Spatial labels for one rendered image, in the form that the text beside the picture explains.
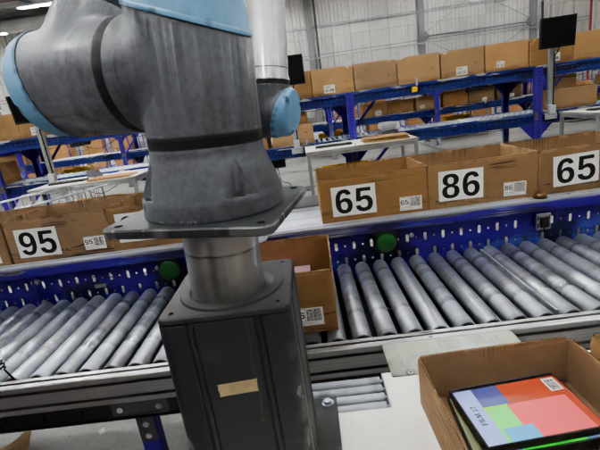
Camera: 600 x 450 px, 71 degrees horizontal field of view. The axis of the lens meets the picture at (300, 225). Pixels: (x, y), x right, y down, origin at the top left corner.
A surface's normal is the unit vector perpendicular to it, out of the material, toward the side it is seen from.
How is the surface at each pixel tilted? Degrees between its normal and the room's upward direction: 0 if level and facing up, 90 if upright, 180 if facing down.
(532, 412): 0
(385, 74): 90
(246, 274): 92
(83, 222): 90
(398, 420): 0
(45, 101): 111
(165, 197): 69
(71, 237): 91
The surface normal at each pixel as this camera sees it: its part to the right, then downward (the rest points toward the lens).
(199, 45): 0.35, 0.24
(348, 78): 0.01, 0.27
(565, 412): -0.14, -0.95
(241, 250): 0.63, 0.17
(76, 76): -0.34, 0.27
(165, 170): -0.47, -0.05
